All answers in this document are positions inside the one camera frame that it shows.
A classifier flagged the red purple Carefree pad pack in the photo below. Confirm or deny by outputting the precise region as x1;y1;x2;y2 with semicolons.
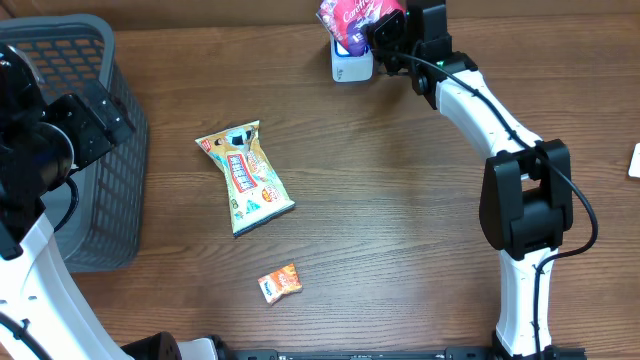
316;0;404;57

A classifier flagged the yellow snack bag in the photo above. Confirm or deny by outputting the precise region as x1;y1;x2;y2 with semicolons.
195;120;295;237

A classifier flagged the white tube with gold cap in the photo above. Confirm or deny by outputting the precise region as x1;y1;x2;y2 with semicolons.
628;143;640;179

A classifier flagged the small orange snack packet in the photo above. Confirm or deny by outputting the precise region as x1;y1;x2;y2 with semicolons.
258;263;303;304

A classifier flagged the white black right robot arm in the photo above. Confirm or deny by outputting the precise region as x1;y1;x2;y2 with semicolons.
364;1;599;359

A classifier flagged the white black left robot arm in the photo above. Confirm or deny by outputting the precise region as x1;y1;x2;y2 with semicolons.
1;45;233;360

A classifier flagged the grey plastic mesh basket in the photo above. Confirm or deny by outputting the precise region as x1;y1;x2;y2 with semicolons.
1;14;149;273

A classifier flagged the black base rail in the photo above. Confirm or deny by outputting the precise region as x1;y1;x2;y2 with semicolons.
222;346;507;360

